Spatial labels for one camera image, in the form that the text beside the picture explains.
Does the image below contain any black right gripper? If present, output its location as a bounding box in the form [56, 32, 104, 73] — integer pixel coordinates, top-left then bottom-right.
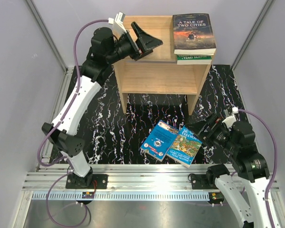
[185, 112, 239, 154]

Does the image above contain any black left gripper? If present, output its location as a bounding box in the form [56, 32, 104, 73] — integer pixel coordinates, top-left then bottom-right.
[105, 22, 162, 64]

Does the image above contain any blue 26-storey treehouse book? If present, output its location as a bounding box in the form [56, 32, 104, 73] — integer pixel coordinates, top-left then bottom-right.
[166, 126, 202, 168]

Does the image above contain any blue back-cover treehouse book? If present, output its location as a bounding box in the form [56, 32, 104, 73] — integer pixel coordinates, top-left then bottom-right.
[140, 120, 179, 161]

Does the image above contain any dark green 104-storey treehouse book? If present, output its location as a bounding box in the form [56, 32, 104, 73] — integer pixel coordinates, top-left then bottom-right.
[176, 55, 212, 65]

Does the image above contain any dark Tale of Two Cities book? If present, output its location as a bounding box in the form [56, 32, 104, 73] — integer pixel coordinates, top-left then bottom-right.
[172, 13, 217, 56]

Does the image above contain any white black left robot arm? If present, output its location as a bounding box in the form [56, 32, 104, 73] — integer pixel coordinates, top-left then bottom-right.
[42, 22, 163, 189]

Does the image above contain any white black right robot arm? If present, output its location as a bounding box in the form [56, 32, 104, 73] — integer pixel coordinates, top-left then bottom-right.
[185, 111, 280, 228]

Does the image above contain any wooden shelf stand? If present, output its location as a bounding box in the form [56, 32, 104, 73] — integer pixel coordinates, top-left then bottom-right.
[114, 16, 211, 114]

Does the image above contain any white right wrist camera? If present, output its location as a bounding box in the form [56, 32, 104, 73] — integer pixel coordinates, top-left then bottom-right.
[222, 107, 238, 128]

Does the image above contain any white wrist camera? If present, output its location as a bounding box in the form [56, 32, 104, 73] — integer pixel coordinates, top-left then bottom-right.
[222, 107, 238, 128]
[108, 11, 127, 36]

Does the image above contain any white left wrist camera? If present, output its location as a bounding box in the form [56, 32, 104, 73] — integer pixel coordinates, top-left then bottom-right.
[108, 11, 127, 36]

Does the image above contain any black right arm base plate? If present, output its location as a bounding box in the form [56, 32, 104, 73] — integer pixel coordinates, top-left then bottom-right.
[188, 173, 218, 190]

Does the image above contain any slotted white cable duct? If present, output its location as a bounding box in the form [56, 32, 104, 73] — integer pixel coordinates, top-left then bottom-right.
[32, 191, 210, 201]

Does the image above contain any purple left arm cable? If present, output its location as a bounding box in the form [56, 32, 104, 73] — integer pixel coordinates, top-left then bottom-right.
[37, 19, 114, 227]

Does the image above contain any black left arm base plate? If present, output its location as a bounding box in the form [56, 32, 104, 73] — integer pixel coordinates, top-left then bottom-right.
[66, 168, 108, 190]

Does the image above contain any aluminium rail frame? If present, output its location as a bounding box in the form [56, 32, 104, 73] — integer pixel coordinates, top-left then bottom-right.
[13, 66, 285, 228]

